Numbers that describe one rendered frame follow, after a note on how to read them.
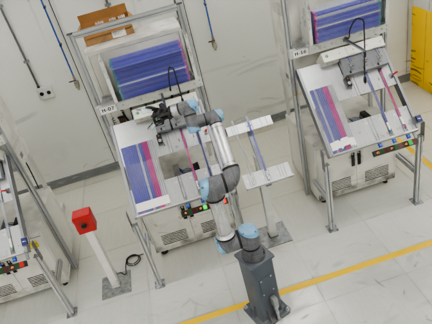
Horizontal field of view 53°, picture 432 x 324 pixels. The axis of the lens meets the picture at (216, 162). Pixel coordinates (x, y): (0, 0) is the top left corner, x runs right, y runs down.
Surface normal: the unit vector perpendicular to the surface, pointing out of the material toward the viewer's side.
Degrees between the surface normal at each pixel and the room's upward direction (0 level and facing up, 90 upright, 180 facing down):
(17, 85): 90
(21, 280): 90
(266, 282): 90
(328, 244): 0
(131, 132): 43
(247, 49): 90
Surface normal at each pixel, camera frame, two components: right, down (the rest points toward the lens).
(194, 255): -0.22, -0.81
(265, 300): 0.52, 0.37
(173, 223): 0.22, 0.51
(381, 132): 0.00, -0.23
